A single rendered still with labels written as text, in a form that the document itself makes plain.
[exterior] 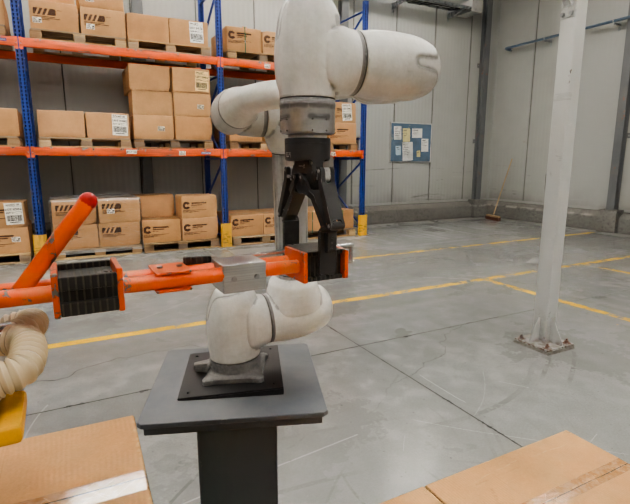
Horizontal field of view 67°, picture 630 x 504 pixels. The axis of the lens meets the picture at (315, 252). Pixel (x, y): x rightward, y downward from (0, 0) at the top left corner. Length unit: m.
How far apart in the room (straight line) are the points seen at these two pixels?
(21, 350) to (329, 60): 0.56
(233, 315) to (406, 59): 0.87
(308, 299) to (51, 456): 0.81
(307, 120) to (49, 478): 0.66
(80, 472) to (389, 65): 0.79
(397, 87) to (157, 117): 7.16
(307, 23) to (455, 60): 11.88
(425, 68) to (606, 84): 10.90
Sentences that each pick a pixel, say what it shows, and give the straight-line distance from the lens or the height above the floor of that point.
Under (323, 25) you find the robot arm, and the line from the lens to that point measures 0.78.
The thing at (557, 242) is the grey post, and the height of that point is 0.82.
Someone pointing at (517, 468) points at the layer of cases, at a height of 0.54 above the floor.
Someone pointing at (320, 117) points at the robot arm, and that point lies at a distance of 0.76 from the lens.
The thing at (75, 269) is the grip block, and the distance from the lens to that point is 0.75.
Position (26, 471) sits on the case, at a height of 0.95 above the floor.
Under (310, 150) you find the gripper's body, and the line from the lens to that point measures 0.76.
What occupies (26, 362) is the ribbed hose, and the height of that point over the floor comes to 1.19.
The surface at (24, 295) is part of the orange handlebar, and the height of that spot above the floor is 1.25.
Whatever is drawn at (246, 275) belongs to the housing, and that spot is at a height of 1.24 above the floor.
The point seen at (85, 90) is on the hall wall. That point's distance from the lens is 9.14.
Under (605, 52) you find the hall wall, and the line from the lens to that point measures 11.86.
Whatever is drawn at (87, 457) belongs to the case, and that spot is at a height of 0.95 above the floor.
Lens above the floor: 1.41
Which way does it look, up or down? 11 degrees down
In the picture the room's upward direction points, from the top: straight up
